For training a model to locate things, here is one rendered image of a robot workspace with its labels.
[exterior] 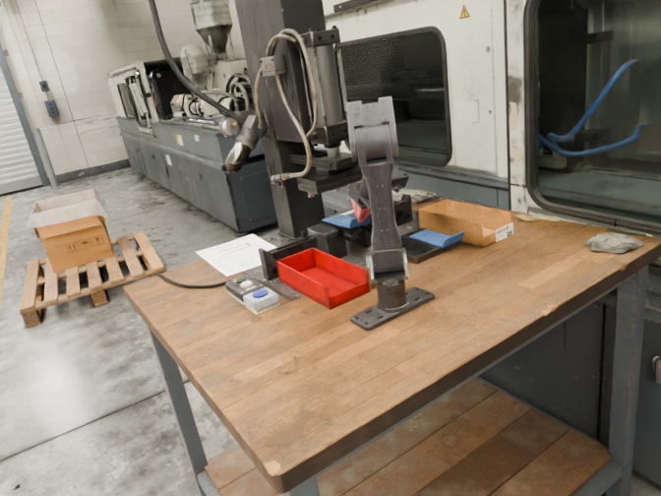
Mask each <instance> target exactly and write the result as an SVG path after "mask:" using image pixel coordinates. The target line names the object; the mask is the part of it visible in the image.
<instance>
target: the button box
mask: <svg viewBox="0 0 661 496"><path fill-rule="evenodd" d="M153 276H159V277H161V278H163V279H165V280H167V281H169V282H171V283H173V284H175V285H178V286H182V287H188V288H210V287H217V286H221V285H225V286H226V290H227V293H228V294H229V295H231V296H232V297H233V298H235V299H236V300H237V301H239V302H240V303H241V304H243V305H245V303H244V299H243V296H244V295H245V294H249V293H251V292H254V291H256V290H259V289H261V288H264V287H265V286H264V285H263V284H261V283H259V282H258V281H256V280H254V279H252V278H251V277H249V276H247V275H246V276H244V277H242V278H246V279H247V280H249V281H251V282H252V285H250V286H247V287H242V286H241V283H236V280H237V279H234V280H228V281H224V282H220V283H215V284H205V285H191V284H183V283H179V282H176V281H174V280H171V279H169V278H167V277H165V276H164V275H162V274H154V275H153Z"/></svg>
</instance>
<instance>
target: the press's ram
mask: <svg viewBox="0 0 661 496"><path fill-rule="evenodd" d="M340 146H341V142H339V143H335V144H332V145H331V148H327V146H325V145H324V148H325V149H327V150H326V151H323V150H315V149H311V154H312V165H311V166H315V167H318V168H316V171H317V172H314V173H310V174H307V175H305V176H300V177H297V182H298V188H299V190H302V191H306V192H308V196H309V197H310V198H313V197H314V196H315V194H321V193H324V192H327V191H331V190H333V191H339V188H340V187H346V186H348V184H351V183H354V182H357V181H361V180H362V177H363V173H362V169H361V167H359V161H352V156H351V154H347V153H341V152H340V148H339V147H340ZM288 157H289V162H292V163H298V164H304V165H307V154H306V150H305V151H301V152H297V153H293V154H288Z"/></svg>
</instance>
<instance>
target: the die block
mask: <svg viewBox="0 0 661 496"><path fill-rule="evenodd" d="M347 231H350V232H353V233H355V234H357V235H358V237H357V238H354V239H352V243H355V244H358V245H361V246H363V247H366V248H368V247H370V246H371V235H372V232H371V231H367V230H363V229H360V226H357V227H354V228H352V229H349V230H347ZM308 235H314V236H317V241H318V246H317V247H316V249H318V250H321V251H323V252H326V253H328V254H330V255H333V256H335V257H337V258H339V259H340V258H343V257H345V256H348V254H347V247H346V241H345V239H343V238H341V237H338V234H337V235H334V236H331V237H328V238H324V237H322V236H319V235H316V234H314V233H311V232H308Z"/></svg>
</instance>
